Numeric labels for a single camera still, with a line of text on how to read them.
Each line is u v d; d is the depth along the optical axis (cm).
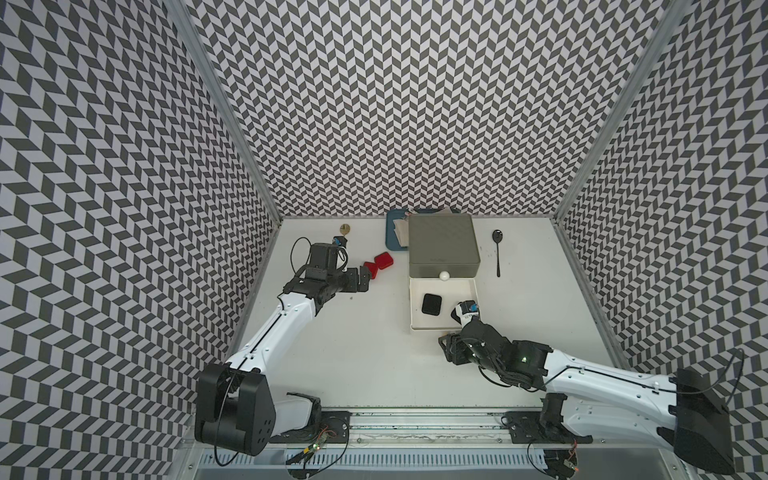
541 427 65
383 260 105
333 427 72
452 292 92
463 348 61
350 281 75
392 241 112
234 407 39
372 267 104
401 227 110
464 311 71
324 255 64
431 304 86
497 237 112
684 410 45
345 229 113
